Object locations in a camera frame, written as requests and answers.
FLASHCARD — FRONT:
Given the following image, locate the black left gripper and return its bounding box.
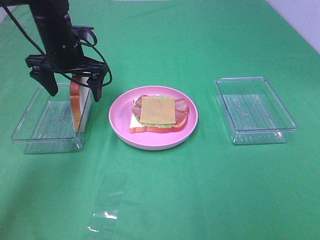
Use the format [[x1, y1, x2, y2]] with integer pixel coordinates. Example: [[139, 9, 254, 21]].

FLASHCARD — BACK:
[[25, 24, 110, 102]]

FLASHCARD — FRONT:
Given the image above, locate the yellow cheese slice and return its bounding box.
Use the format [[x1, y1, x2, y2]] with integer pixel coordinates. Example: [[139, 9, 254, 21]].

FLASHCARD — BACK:
[[140, 95, 176, 124]]

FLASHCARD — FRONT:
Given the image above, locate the clear right plastic tray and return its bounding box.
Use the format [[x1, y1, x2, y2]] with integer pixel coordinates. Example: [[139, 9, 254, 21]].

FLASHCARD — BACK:
[[214, 76, 298, 145]]

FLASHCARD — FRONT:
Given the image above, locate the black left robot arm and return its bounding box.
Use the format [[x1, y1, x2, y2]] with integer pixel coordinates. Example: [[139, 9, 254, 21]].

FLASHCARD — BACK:
[[0, 0, 112, 102]]

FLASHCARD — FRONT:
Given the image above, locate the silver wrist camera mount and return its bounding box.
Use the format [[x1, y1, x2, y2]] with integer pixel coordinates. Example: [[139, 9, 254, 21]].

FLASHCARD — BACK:
[[72, 25, 98, 47]]

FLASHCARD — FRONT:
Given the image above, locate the toy bread slice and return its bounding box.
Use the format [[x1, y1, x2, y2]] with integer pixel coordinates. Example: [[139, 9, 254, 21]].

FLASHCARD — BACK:
[[129, 112, 188, 134], [69, 81, 92, 133]]

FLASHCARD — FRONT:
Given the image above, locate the clear plastic tray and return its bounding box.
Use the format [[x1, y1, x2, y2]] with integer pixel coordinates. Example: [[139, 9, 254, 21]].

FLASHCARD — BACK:
[[214, 76, 298, 145], [11, 83, 87, 154]]

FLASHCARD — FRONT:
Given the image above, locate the pink round plate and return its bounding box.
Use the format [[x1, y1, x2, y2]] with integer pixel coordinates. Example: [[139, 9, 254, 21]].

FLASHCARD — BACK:
[[109, 85, 199, 151]]

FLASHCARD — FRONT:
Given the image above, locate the clear plastic film sheet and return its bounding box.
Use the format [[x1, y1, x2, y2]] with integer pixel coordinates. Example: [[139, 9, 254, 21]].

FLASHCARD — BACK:
[[85, 172, 128, 240]]

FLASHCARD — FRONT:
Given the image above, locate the clear left plastic tray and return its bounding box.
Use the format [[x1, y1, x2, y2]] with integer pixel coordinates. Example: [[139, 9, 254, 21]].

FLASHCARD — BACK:
[[11, 83, 87, 154]]

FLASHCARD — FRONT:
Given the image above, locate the tray bacon strip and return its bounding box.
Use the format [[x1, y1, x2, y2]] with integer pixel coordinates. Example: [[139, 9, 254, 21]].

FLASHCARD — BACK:
[[174, 98, 189, 112], [132, 94, 188, 126]]

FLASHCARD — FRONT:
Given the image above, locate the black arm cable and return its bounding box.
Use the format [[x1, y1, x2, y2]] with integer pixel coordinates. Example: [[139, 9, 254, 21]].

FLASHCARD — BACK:
[[0, 4, 113, 88]]

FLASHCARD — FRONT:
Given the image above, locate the green lettuce leaf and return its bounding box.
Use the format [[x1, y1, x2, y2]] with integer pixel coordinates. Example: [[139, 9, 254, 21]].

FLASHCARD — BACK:
[[139, 94, 176, 129]]

